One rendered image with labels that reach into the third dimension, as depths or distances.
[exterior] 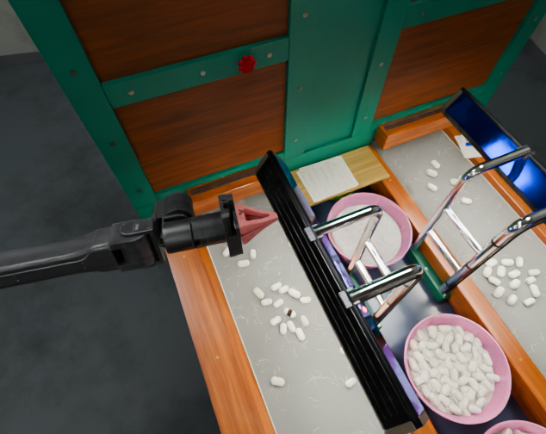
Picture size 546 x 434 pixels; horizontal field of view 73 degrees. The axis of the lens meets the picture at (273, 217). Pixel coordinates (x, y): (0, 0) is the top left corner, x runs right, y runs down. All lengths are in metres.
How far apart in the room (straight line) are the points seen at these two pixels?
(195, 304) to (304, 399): 0.38
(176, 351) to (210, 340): 0.82
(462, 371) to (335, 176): 0.67
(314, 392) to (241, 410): 0.19
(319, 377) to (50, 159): 2.15
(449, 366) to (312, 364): 0.36
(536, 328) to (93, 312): 1.79
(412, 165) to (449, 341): 0.61
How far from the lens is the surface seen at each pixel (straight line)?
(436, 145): 1.51
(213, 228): 0.64
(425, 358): 1.13
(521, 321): 1.28
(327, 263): 0.73
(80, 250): 0.69
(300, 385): 1.05
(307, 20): 0.92
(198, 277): 1.11
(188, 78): 0.89
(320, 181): 1.25
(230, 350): 1.04
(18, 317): 2.22
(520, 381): 1.21
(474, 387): 1.16
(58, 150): 2.71
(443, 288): 1.21
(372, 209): 0.80
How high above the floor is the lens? 1.78
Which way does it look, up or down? 59 degrees down
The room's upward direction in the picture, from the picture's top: straight up
